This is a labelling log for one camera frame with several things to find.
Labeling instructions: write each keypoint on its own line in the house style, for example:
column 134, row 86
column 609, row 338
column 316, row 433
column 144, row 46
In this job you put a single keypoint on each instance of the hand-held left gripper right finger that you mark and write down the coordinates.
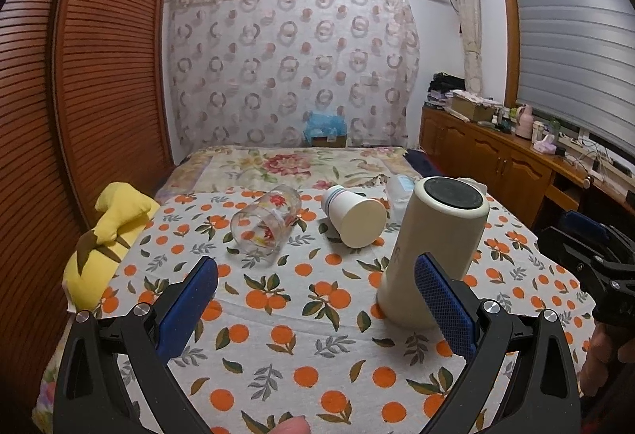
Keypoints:
column 441, row 310

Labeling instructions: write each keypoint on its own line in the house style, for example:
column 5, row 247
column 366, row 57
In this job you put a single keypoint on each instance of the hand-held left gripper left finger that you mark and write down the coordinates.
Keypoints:
column 191, row 310

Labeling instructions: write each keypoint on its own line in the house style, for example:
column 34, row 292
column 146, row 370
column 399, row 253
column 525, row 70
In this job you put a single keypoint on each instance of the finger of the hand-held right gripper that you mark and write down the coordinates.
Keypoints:
column 588, row 224
column 570, row 255

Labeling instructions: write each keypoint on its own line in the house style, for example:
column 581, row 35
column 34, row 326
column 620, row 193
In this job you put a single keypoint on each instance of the white striped paper cup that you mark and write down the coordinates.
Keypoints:
column 354, row 220

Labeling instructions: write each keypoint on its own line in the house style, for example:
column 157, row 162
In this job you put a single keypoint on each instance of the cream tumbler cup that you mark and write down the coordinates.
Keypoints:
column 436, row 235

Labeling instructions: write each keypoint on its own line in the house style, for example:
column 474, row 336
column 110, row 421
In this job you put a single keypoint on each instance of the flower print glass cup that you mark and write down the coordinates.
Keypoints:
column 260, row 225

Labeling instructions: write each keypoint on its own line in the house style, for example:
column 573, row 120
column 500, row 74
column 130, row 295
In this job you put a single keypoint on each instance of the person's right hand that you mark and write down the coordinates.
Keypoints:
column 600, row 359

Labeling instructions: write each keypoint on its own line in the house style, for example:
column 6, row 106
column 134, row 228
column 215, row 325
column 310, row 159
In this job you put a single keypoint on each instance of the person's left hand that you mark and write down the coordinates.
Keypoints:
column 291, row 426

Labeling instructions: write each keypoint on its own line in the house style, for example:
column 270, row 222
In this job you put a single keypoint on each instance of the yellow plush toy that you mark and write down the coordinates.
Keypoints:
column 106, row 245

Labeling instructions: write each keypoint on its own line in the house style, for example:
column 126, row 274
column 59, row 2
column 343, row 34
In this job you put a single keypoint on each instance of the wooden sideboard cabinet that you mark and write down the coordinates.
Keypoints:
column 496, row 161

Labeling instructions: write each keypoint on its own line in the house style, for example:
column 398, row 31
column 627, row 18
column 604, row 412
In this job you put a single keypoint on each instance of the orange fruit print blanket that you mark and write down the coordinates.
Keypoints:
column 307, row 325

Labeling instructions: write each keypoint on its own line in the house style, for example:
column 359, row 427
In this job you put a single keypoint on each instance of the pink thermos jug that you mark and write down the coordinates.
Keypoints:
column 524, row 121

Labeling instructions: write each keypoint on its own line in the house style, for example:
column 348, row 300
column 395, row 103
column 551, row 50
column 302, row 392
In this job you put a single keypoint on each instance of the clear plastic bottle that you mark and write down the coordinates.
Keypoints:
column 399, row 195

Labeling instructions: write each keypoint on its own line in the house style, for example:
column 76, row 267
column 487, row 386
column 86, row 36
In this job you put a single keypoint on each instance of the dark blue cloth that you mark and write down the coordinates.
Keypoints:
column 424, row 162

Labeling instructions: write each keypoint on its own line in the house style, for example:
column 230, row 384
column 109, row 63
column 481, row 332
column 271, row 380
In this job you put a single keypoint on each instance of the floral bed blanket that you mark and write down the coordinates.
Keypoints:
column 258, row 166

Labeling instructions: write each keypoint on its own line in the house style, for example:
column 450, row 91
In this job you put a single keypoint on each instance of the beige cardboard box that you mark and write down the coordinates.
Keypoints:
column 471, row 109

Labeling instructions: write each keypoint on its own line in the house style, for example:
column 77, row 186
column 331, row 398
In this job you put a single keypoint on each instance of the grey window blind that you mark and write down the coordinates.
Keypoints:
column 570, row 32

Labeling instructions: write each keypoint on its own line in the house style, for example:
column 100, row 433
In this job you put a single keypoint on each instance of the pile of dark clothes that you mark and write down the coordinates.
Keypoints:
column 445, row 84

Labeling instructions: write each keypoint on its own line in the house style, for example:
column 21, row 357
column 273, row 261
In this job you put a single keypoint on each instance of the small cardboard box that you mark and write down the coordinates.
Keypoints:
column 330, row 141

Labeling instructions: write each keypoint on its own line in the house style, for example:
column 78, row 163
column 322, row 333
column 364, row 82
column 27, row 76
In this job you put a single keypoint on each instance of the blue plastic bag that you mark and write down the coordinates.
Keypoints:
column 325, row 124

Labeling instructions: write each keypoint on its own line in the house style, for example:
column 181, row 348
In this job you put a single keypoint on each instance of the cream window curtain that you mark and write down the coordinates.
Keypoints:
column 469, row 17

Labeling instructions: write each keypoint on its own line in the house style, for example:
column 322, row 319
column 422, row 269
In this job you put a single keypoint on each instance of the brown louvered wardrobe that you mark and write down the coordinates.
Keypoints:
column 99, row 66

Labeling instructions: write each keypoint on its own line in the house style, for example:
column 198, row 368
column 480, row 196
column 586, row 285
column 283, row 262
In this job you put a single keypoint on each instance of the circle print wall cloth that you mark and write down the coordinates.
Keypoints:
column 292, row 66

